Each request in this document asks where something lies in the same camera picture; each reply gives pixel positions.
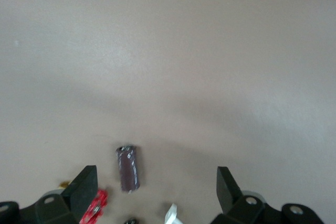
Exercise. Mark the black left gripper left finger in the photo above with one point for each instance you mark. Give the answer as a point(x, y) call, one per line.
point(78, 192)

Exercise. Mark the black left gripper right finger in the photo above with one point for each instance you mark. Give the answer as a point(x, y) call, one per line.
point(231, 195)

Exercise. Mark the long dark brown capacitor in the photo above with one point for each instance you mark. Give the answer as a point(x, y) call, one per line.
point(128, 171)

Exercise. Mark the white curved plastic bracket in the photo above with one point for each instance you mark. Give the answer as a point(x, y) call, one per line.
point(172, 214)

